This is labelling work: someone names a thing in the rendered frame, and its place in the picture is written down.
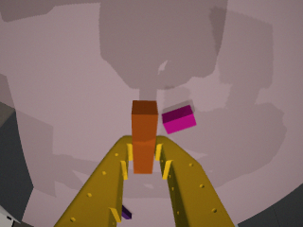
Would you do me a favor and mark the magenta block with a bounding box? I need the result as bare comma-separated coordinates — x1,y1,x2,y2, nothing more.
162,105,196,134

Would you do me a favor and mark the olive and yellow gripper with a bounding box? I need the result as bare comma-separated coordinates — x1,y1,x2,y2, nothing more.
54,135,235,227

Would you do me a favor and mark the orange rod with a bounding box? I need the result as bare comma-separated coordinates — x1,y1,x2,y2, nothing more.
132,100,158,174

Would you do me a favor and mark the purple rod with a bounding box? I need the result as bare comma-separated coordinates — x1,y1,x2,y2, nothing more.
121,205,132,219

